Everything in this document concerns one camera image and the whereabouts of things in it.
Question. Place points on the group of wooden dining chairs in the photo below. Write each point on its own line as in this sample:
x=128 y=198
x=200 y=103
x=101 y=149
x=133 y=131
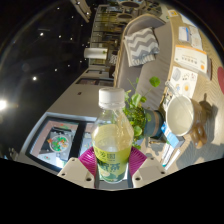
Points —
x=131 y=8

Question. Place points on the small blue box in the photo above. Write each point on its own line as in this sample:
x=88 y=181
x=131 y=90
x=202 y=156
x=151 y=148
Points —
x=173 y=138

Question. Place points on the grey white chevron cushion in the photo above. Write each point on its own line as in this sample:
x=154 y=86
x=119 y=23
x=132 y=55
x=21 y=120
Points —
x=141 y=46

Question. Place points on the grey curved sofa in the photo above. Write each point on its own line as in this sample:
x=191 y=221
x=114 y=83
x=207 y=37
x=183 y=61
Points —
x=160 y=66

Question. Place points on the yellow square card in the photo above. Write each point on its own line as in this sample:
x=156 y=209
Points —
x=173 y=13

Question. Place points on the group of ceiling spotlights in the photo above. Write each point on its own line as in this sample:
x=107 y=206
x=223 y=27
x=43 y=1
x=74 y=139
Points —
x=35 y=78

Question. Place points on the white printed leaflet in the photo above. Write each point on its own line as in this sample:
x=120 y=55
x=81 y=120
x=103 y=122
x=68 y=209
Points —
x=196 y=37

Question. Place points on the brown ceramic mug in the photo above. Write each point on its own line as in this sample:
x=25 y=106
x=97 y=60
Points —
x=181 y=115

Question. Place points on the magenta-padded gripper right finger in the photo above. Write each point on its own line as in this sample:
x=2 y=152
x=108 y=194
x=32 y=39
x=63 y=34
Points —
x=148 y=170

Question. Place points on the white illustrated leaflet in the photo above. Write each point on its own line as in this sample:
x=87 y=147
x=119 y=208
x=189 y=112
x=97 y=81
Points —
x=183 y=81

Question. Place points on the white teal pen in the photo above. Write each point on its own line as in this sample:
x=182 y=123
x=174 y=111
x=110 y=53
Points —
x=167 y=154

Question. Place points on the white paper-wrapped stick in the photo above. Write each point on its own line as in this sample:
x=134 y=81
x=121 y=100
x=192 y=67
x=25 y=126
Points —
x=173 y=159

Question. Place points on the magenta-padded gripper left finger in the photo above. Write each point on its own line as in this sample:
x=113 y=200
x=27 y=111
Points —
x=75 y=171

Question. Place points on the green-labelled clear drink bottle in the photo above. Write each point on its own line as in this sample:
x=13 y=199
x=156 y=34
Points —
x=111 y=146

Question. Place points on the white orange carton box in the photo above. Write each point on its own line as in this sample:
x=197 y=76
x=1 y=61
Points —
x=190 y=58

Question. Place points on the window with festive decals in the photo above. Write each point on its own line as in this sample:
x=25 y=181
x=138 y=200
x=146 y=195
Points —
x=56 y=143

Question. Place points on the green potted plant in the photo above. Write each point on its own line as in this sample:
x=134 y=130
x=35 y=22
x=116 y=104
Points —
x=136 y=115

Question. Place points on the dark wall door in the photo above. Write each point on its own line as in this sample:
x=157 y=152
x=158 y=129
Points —
x=95 y=81

